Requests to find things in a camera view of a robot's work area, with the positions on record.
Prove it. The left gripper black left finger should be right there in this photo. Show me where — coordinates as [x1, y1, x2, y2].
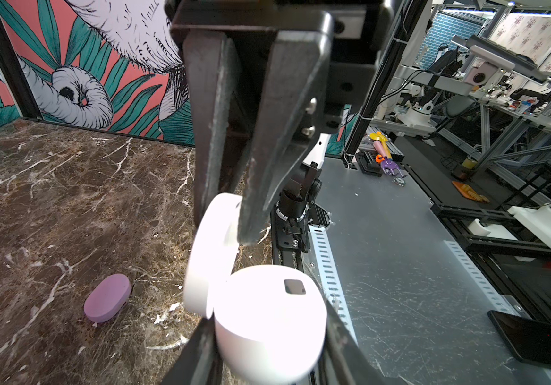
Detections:
[161, 319, 223, 385]

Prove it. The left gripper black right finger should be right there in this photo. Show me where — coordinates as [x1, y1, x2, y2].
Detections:
[318, 300, 396, 385]

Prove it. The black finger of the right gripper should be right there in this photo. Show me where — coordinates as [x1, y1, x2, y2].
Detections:
[182, 30, 247, 225]
[237, 31, 332, 245]

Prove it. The white earbud charging case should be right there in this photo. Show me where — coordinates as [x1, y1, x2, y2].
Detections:
[183, 193, 328, 384]

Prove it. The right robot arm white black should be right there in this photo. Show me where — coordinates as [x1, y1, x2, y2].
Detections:
[182, 30, 332, 252]

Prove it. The purple earbud charging case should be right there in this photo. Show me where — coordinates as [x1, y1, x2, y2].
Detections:
[83, 274, 131, 323]

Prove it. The black smartphone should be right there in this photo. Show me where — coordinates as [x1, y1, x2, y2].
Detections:
[487, 311, 551, 369]

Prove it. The white slotted cable duct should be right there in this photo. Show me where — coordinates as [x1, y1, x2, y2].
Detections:
[304, 226, 358, 344]

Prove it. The black frame post right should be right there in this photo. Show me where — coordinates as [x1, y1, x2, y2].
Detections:
[341, 0, 431, 169]

